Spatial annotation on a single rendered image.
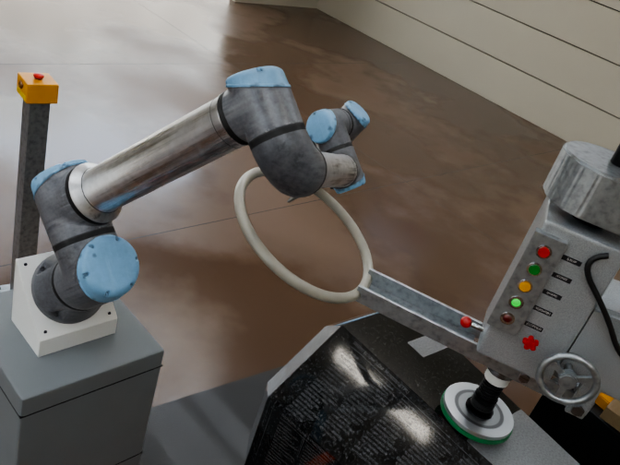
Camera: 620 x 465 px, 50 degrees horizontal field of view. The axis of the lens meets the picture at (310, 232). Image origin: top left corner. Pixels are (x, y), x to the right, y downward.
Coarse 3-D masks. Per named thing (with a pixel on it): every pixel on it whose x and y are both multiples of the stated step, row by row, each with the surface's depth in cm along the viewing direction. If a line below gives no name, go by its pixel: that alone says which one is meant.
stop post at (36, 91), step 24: (24, 96) 253; (48, 96) 257; (24, 120) 263; (48, 120) 264; (24, 144) 266; (24, 168) 270; (24, 192) 276; (24, 216) 282; (24, 240) 288; (0, 288) 308
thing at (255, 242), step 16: (256, 176) 194; (240, 192) 182; (320, 192) 211; (240, 208) 178; (336, 208) 211; (240, 224) 176; (352, 224) 210; (256, 240) 173; (272, 256) 173; (368, 256) 203; (288, 272) 173; (304, 288) 174; (368, 288) 193
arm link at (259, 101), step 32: (224, 96) 130; (256, 96) 125; (288, 96) 127; (192, 128) 134; (224, 128) 130; (256, 128) 126; (288, 128) 125; (128, 160) 144; (160, 160) 139; (192, 160) 137; (32, 192) 159; (64, 192) 152; (96, 192) 150; (128, 192) 147; (64, 224) 155; (96, 224) 156
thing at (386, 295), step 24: (360, 288) 187; (384, 288) 197; (408, 288) 194; (384, 312) 187; (408, 312) 184; (432, 312) 194; (456, 312) 191; (432, 336) 184; (456, 336) 182; (480, 360) 182; (528, 384) 179; (552, 384) 177; (576, 408) 173
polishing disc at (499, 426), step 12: (456, 384) 202; (468, 384) 204; (444, 396) 196; (456, 396) 197; (468, 396) 199; (456, 408) 193; (504, 408) 199; (456, 420) 189; (468, 420) 190; (480, 420) 191; (492, 420) 193; (504, 420) 194; (468, 432) 187; (480, 432) 187; (492, 432) 188; (504, 432) 190
